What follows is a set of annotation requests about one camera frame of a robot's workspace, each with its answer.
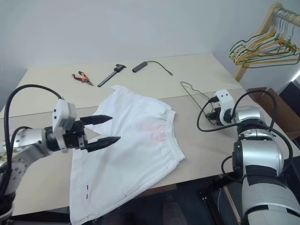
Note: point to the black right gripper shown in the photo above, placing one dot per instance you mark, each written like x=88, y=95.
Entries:
x=216, y=114

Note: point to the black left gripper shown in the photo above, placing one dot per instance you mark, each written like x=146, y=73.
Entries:
x=73, y=136

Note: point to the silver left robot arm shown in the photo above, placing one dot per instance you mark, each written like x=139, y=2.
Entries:
x=28, y=140

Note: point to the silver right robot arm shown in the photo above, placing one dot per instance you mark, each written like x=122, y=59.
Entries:
x=260, y=164

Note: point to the white shorts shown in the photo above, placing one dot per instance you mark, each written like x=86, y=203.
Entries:
x=131, y=145

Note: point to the black digital caliper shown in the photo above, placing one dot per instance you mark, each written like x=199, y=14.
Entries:
x=110, y=76

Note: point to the brown cardboard box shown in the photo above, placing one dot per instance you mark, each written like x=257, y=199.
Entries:
x=279, y=112

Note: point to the black box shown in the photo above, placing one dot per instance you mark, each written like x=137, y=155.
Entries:
x=290, y=92

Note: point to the wooden clothes rack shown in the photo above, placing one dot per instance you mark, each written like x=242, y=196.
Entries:
x=266, y=25

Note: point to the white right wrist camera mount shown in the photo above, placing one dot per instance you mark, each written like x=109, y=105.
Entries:
x=225, y=100

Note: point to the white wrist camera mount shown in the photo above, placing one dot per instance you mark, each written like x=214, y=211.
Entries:
x=62, y=114
x=225, y=100

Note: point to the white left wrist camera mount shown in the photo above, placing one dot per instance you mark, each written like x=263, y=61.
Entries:
x=62, y=114

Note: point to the black table frame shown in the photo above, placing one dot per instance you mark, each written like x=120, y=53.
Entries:
x=215, y=199

